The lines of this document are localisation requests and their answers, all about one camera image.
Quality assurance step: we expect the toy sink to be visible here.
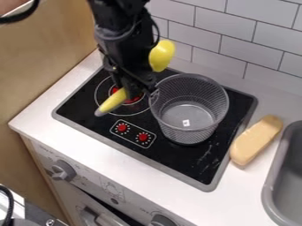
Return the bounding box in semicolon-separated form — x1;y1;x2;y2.
260;119;302;226

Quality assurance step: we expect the yellow toy bread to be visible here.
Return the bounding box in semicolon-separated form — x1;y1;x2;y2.
229;114;284;168

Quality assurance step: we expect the grey mesh bucket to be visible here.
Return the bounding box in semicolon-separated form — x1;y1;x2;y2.
147;72;231;146

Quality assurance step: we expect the black cable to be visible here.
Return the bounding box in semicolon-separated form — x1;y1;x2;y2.
0;0;42;25

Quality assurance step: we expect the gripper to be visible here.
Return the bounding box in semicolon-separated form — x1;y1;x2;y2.
95;26;160;101

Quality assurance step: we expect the brown wooden board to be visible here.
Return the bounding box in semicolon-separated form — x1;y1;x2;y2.
0;0;100;217

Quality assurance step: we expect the toy stove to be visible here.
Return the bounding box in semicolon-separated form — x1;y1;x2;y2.
50;65;260;193

